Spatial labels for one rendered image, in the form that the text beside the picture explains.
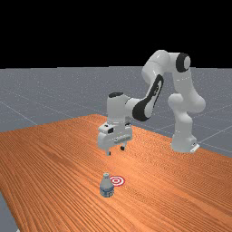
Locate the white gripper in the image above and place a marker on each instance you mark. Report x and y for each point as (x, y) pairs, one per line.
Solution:
(114, 137)

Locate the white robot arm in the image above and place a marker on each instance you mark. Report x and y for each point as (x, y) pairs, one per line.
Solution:
(181, 90)

